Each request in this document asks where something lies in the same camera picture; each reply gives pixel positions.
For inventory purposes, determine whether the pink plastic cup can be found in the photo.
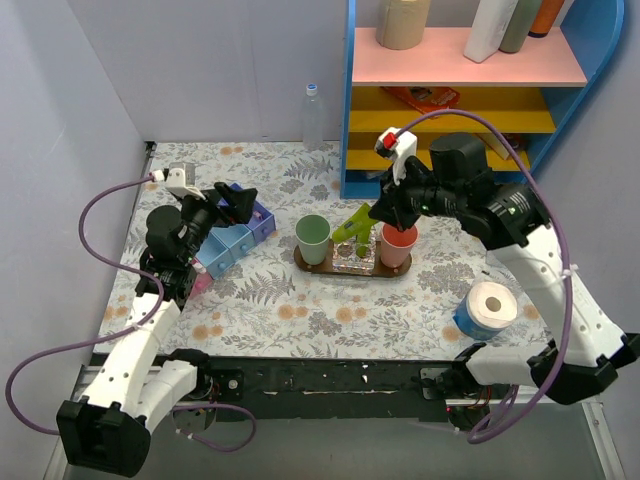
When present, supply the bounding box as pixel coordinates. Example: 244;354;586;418
380;224;419;268

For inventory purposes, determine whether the lime green toothpaste tube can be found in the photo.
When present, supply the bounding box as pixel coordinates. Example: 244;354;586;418
331;203;378;243
356;226;375;258

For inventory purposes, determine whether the clear textured toothbrush holder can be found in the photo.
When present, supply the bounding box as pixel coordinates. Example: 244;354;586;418
332;237;376;275

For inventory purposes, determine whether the green plastic cup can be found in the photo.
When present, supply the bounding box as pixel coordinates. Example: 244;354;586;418
295;214;331;265

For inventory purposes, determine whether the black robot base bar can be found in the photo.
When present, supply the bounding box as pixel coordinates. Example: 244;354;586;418
154;354;516;424

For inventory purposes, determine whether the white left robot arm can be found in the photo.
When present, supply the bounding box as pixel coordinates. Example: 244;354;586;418
56;182;257;478

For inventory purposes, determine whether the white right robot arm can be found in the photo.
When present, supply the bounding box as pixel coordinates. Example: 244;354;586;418
369;128;639;405

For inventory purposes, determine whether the oval wooden tray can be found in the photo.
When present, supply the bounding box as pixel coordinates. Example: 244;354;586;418
293;241;412;278

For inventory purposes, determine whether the purple drawer box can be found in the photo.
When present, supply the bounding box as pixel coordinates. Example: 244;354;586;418
246;200;276;244

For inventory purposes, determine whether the light blue drawer box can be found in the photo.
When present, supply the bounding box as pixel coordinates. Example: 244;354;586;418
212;224;256;262

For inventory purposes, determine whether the pink drawer box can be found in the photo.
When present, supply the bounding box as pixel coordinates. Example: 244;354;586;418
190;266;213;298

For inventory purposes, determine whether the white brown flat box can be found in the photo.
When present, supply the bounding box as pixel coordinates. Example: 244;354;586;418
487;132;527;161

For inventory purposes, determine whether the red orange snack box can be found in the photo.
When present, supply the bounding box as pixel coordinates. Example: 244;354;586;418
382;86;460;113

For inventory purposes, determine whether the blue wooden shelf unit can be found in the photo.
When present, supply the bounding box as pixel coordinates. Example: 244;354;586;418
340;1;625;199

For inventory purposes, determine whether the clear plastic water bottle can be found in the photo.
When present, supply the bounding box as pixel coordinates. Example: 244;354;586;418
302;83;324;151

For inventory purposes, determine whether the toilet paper roll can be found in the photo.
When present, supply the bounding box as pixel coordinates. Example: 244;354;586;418
453;281;518;341

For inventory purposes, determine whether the beige paper towel roll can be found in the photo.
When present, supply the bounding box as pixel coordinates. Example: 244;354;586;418
376;0;431;50

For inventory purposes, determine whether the white tall bottle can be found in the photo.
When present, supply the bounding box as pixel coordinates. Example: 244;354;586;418
463;0;518;63

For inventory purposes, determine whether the grey green bottle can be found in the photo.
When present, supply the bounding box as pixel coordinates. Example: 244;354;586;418
499;0;542;54

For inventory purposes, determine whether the orange bottle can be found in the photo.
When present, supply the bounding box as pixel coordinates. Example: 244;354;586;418
528;0;565;38

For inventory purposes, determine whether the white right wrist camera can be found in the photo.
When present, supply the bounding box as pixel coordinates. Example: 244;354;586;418
374;127;418;185

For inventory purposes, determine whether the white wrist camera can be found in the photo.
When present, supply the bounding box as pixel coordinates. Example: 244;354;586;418
374;127;418;185
150;162;206;200

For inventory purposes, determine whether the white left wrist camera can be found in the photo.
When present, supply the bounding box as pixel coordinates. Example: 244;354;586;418
150;162;206;200

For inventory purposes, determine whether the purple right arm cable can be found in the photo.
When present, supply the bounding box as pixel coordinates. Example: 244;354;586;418
394;108;574;445

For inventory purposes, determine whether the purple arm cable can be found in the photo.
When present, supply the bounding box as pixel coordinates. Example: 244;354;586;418
394;108;574;445
4;172;257;453

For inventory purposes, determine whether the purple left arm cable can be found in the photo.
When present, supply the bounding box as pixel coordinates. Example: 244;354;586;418
4;172;257;453

